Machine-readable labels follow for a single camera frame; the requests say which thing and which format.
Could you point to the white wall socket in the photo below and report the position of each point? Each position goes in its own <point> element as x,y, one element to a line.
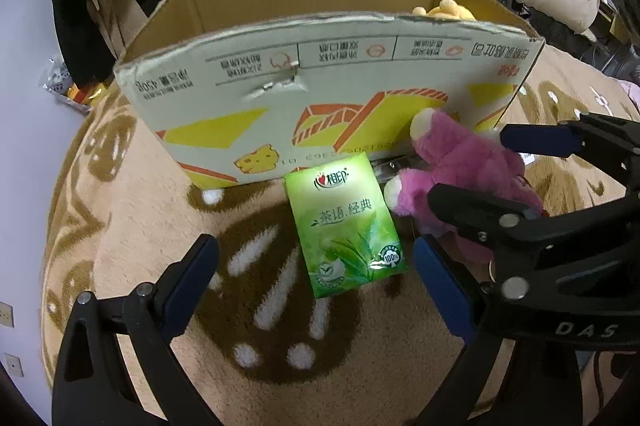
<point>14,365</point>
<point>5,315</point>

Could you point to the black hanging coat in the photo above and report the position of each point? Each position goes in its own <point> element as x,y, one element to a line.
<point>80,31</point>

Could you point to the plastic bag of toys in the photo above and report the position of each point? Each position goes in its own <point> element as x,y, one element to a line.
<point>65,81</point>

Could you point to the pink cloth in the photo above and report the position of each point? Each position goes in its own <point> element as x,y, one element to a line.
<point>631,92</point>

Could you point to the printed cardboard box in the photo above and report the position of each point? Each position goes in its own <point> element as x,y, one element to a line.
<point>350,106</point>

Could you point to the green tissue packet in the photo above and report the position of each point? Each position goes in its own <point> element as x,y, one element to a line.
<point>345,226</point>

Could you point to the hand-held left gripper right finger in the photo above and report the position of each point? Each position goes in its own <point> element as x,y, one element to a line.
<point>442,291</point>

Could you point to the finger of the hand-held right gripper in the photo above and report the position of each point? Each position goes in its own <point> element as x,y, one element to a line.
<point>540,140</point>
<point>470,211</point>

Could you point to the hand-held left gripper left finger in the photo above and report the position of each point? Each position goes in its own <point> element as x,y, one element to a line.
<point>192,281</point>

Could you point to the yellow plush toy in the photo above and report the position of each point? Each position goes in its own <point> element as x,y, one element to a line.
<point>445,10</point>

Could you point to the pink plush bear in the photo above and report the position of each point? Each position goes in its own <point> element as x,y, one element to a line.
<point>450,156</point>

